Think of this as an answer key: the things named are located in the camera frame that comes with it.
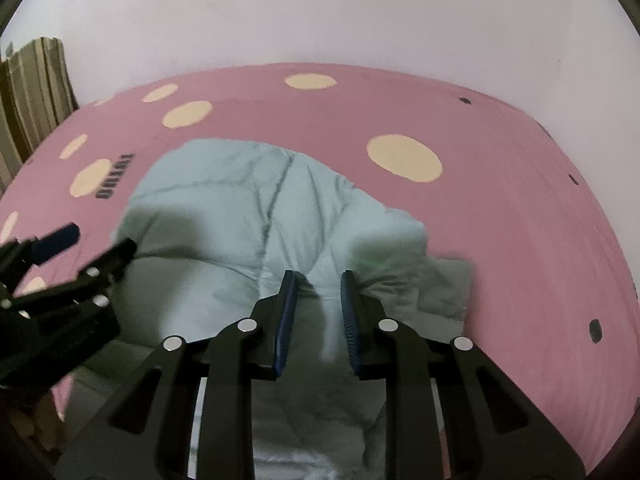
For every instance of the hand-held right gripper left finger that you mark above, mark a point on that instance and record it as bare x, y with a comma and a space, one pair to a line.
284, 320

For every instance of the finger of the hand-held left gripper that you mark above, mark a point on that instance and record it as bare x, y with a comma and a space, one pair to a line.
57, 237
112, 260

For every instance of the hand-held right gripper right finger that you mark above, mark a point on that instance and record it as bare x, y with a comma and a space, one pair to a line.
350, 320

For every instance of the light green puffer jacket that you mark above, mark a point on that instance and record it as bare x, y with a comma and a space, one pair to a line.
215, 210

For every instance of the striped curtain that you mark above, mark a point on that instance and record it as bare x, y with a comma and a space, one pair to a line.
30, 95

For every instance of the pink bed sheet yellow dots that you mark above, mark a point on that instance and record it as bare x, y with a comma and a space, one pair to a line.
525, 240

